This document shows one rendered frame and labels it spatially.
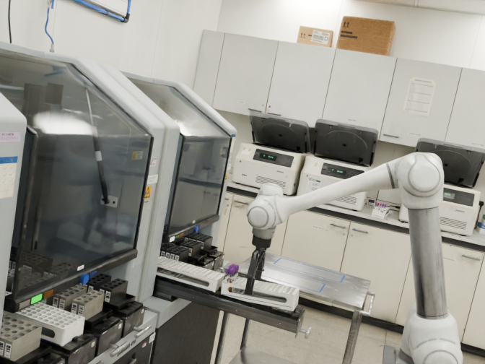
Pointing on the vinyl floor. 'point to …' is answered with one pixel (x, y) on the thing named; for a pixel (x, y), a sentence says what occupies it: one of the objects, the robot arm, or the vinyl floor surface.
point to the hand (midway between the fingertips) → (252, 284)
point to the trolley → (346, 285)
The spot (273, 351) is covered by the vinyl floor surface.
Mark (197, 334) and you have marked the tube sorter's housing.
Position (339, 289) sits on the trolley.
